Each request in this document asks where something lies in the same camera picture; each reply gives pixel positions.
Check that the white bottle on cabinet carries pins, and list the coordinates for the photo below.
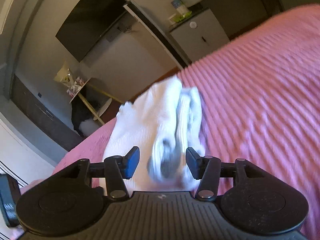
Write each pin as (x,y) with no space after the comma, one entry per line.
(180,7)

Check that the black wall television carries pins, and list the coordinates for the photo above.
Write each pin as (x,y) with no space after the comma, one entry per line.
(87,23)

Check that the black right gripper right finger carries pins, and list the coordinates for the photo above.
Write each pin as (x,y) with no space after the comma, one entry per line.
(209,170)

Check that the grey three-drawer cabinet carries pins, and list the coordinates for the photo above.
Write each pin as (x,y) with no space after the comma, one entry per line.
(200,35)

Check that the yellow-legged white shelf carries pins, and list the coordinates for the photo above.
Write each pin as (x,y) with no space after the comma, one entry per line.
(75,89)

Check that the white ribbed knit garment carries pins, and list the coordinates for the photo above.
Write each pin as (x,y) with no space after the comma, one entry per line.
(163,122)

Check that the dark low tv cabinet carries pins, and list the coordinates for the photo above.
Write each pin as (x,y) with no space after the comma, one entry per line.
(42,117)

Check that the green tray on cabinet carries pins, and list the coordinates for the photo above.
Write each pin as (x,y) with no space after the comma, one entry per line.
(177,18)

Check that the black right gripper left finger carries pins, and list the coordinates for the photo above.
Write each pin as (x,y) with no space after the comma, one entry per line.
(114,170)

